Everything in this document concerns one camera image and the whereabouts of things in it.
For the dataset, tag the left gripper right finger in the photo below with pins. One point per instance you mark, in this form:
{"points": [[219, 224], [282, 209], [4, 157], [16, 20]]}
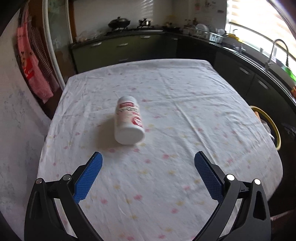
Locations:
{"points": [[242, 212]]}

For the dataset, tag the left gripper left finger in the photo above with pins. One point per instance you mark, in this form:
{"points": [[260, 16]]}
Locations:
{"points": [[43, 222]]}

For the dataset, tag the white supplement bottle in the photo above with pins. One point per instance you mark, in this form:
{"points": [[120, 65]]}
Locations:
{"points": [[128, 126]]}

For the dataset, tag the white paper towel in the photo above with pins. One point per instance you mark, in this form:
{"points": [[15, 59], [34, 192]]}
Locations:
{"points": [[268, 130]]}

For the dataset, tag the yellow rimmed blue trash bin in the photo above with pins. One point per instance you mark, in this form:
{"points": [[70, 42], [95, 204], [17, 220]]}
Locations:
{"points": [[274, 132]]}

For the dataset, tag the tall chrome kitchen faucet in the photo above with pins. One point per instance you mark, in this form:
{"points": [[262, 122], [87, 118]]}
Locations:
{"points": [[277, 45]]}

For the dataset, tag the white floral tablecloth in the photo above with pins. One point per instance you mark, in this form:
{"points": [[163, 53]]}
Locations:
{"points": [[152, 190]]}

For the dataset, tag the stainless double sink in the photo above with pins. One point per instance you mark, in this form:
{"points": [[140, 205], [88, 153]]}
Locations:
{"points": [[276, 69]]}

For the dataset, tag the red checkered apron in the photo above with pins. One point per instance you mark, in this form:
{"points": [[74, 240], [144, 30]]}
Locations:
{"points": [[35, 64]]}

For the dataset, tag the plastic bag on counter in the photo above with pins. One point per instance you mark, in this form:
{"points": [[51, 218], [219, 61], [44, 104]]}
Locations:
{"points": [[88, 35]]}

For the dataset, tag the glass sliding door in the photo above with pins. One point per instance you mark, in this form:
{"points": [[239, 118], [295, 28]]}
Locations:
{"points": [[58, 36]]}

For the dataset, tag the white dish rack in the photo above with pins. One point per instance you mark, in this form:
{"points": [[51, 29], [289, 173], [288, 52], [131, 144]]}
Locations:
{"points": [[204, 35]]}

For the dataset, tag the gas stove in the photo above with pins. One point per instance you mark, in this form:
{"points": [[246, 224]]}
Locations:
{"points": [[133, 30]]}

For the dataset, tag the black wok with lid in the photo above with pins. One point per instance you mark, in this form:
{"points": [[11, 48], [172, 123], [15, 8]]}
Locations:
{"points": [[119, 23]]}

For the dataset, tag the small black pot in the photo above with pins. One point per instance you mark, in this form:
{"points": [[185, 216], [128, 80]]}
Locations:
{"points": [[144, 23]]}

